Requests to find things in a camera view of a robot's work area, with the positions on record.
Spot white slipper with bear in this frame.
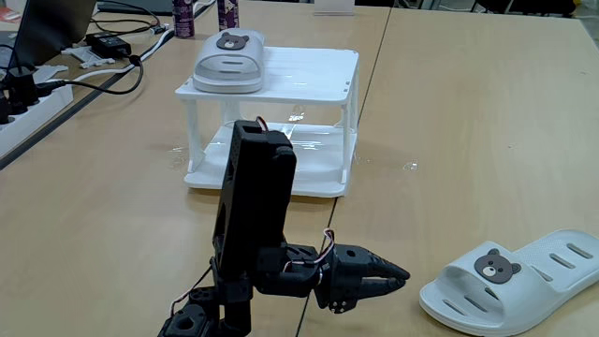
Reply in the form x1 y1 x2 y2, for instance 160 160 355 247
418 227 599 337
192 27 266 95

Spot white two-tier plastic box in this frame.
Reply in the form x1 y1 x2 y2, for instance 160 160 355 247
174 45 360 198

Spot purple drink can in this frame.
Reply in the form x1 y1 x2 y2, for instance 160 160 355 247
216 0 241 32
171 0 196 39

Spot black power adapter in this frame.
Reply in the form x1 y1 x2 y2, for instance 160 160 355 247
85 31 133 60

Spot white plastic parts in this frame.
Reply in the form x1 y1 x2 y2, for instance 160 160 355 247
60 45 116 70

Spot white power strip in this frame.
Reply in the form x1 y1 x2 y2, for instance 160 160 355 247
0 83 75 158

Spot black power plug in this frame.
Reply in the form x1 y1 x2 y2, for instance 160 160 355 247
0 65 41 124

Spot dark laptop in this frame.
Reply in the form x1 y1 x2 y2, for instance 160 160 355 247
8 0 98 67

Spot black power cable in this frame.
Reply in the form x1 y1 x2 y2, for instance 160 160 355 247
35 53 145 96

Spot white cable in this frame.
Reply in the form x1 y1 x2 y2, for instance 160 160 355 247
72 27 175 83

